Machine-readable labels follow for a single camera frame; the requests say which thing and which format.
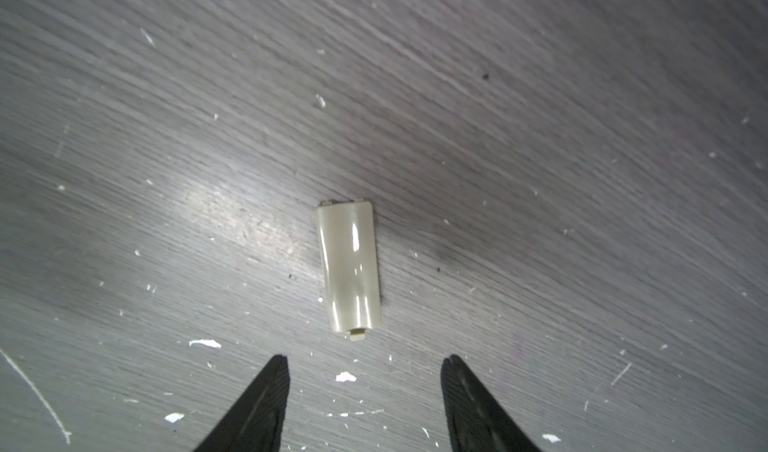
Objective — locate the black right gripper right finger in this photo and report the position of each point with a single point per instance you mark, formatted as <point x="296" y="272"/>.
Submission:
<point x="476" y="422"/>

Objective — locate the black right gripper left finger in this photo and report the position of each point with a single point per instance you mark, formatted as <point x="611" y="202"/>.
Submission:
<point x="254" y="423"/>

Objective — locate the beige battery cover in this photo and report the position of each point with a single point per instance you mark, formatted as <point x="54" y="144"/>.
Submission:
<point x="348" y="249"/>

